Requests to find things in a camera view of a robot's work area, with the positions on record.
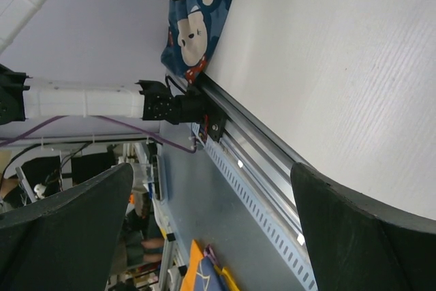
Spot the blue bear print placemat cloth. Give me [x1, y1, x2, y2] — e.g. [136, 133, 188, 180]
[161, 0, 232, 84]

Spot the aluminium mounting rail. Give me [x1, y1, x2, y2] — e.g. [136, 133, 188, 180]
[198, 74, 302, 234]

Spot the blue slotted cable duct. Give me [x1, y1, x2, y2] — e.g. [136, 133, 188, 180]
[200, 128, 317, 290]

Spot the orange blue bag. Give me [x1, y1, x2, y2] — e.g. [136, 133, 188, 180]
[181, 240, 240, 291]

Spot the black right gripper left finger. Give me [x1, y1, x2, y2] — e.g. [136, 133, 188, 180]
[1, 164, 134, 290]

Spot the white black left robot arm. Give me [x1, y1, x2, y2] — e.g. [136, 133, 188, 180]
[1, 0, 232, 130]

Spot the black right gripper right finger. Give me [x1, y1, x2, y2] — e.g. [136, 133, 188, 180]
[290, 163, 435, 290]

